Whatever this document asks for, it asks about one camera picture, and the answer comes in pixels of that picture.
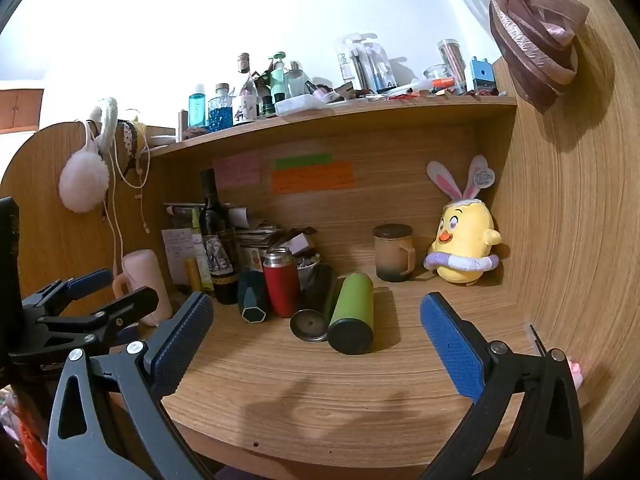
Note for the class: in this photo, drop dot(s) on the pink cup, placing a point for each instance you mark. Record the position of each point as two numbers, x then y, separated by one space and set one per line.
145 280

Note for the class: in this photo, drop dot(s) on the toothbrush blister pack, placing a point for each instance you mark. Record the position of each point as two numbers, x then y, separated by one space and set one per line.
367 65

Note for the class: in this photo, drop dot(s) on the wooden desk hutch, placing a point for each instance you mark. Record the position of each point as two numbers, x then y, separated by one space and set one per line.
400 120

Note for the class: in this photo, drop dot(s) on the dark cup with metal rim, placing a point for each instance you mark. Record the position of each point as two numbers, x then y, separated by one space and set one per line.
317 292

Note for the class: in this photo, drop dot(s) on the orange sticky note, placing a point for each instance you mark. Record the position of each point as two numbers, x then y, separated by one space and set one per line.
312 180

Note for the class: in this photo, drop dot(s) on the white plastic tray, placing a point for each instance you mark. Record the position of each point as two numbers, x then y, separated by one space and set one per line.
300 104

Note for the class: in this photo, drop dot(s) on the glass jar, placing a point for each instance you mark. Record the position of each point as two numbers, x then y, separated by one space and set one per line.
436 75

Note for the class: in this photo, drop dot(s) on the blue pencil sharpener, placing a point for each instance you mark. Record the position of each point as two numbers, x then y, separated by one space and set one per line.
481 76

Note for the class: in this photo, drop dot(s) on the small pink object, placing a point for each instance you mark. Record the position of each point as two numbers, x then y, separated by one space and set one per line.
576 374

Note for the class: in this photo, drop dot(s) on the corked glass bottle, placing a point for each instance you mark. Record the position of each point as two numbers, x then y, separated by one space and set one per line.
246 100

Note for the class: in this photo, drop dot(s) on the red thermos bottle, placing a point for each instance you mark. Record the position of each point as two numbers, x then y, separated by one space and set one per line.
281 285

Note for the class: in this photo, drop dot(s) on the white green label bottle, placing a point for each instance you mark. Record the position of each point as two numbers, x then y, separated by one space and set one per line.
201 260

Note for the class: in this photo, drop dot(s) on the green pump bottle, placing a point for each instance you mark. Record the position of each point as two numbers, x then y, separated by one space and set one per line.
278 80

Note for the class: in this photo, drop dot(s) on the pink sticky note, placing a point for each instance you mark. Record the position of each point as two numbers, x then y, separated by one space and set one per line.
236 171

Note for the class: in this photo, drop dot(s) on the clear plastic bottle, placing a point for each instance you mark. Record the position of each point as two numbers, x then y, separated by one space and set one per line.
294 80

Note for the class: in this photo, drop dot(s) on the blue beads bottle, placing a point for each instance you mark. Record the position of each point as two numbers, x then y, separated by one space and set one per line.
220 112

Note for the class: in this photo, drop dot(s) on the green cup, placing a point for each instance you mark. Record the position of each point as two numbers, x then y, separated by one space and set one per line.
351 310

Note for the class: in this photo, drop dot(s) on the clear pen cylinder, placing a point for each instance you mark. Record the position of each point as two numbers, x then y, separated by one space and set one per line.
454 62

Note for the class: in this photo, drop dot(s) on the patterned headband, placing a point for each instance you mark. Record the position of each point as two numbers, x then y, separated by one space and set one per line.
131 137

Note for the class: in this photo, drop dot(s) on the dark wine bottle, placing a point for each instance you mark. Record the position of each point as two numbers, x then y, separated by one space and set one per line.
217 255

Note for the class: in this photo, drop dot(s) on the white fluffy earmuffs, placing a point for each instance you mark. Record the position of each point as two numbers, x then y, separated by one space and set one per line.
82 182

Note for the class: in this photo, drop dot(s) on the red cloth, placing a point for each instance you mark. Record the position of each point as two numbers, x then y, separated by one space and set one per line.
31 447

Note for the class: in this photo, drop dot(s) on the yellow chick plush toy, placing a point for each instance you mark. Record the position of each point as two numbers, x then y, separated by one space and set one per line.
462 235

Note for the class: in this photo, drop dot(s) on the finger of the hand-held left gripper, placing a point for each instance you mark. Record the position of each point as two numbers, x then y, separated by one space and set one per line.
90 281
127 304

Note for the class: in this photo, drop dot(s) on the brown lidded mug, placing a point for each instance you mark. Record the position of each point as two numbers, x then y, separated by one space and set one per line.
392 255

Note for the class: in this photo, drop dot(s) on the metal tin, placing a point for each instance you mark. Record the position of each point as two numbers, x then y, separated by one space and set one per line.
307 265

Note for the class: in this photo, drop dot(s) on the blue liquid bottle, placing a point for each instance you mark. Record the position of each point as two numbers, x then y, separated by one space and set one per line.
197 107

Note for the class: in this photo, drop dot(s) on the white paper note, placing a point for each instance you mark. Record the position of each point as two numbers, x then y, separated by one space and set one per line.
175 252

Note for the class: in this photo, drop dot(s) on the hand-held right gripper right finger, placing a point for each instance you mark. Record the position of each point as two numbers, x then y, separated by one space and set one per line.
452 345

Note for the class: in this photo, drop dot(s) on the yellow tube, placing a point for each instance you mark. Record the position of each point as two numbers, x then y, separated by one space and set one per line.
192 275

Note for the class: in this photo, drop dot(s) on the dark teal hexagonal container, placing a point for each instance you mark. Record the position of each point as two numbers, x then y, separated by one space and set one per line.
252 295

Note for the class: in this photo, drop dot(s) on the wooden cabinet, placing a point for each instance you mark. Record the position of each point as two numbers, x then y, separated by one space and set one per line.
20 107

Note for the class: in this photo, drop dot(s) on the stack of papers and boxes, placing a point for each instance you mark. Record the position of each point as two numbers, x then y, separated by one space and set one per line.
270 237

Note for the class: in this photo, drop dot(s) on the mauve curtain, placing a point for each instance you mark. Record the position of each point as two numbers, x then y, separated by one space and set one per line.
530 35

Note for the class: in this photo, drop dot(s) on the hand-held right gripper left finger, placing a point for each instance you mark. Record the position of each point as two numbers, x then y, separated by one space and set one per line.
182 340

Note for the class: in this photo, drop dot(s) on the green sticky note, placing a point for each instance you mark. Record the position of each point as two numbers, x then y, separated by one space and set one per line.
302 161

